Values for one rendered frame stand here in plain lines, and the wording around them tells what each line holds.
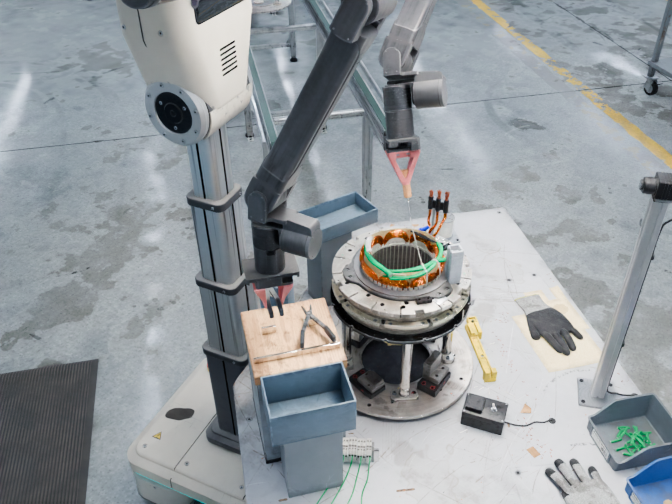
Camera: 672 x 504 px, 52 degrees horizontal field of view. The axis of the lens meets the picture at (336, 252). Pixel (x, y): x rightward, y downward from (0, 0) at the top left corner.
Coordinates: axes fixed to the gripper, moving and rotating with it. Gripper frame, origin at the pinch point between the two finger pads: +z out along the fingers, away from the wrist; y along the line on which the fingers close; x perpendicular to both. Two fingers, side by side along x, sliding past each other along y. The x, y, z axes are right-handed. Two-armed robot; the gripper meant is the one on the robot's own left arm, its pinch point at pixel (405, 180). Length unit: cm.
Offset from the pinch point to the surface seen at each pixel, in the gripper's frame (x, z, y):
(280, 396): 31, 38, -15
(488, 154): -83, 41, 276
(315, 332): 22.7, 28.8, -6.9
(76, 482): 116, 104, 68
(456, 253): -9.4, 17.0, -1.3
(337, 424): 20, 42, -23
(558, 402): -33, 60, 6
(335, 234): 16.0, 17.6, 31.0
